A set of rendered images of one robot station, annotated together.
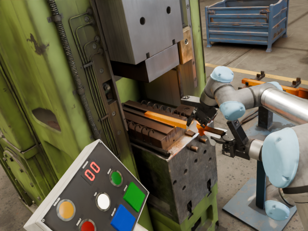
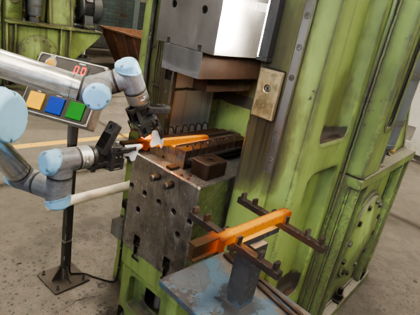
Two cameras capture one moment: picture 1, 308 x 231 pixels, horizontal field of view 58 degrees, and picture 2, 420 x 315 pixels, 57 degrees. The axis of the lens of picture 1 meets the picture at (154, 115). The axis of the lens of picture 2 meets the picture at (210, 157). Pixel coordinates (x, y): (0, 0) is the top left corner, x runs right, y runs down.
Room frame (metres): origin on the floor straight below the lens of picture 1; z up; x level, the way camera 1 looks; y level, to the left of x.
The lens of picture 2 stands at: (0.99, -1.53, 1.49)
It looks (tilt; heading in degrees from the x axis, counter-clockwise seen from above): 20 degrees down; 79
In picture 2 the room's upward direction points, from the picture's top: 11 degrees clockwise
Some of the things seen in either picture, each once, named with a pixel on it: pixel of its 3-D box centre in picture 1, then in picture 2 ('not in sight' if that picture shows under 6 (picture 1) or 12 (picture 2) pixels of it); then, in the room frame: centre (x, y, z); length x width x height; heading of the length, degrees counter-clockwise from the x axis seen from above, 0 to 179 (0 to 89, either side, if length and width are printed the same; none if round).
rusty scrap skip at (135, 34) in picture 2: not in sight; (143, 54); (0.75, 7.11, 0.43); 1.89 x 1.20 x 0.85; 128
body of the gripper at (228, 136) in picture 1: (237, 145); (104, 155); (0.87, -0.31, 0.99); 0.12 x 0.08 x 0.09; 42
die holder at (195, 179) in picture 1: (157, 154); (201, 201); (1.28, 0.03, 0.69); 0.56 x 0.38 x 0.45; 42
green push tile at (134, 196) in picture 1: (133, 197); (75, 111); (0.69, 0.12, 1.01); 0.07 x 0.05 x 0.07; 157
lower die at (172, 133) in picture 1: (143, 122); (201, 144); (1.24, 0.06, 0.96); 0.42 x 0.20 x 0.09; 42
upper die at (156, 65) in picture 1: (129, 57); (216, 62); (1.24, 0.06, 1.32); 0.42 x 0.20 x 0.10; 42
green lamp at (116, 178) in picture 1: (116, 178); not in sight; (0.71, 0.17, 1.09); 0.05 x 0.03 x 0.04; 132
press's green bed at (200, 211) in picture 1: (168, 207); (185, 282); (1.28, 0.03, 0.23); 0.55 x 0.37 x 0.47; 42
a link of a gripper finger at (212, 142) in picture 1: (212, 139); not in sight; (0.93, -0.22, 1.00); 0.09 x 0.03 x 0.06; 45
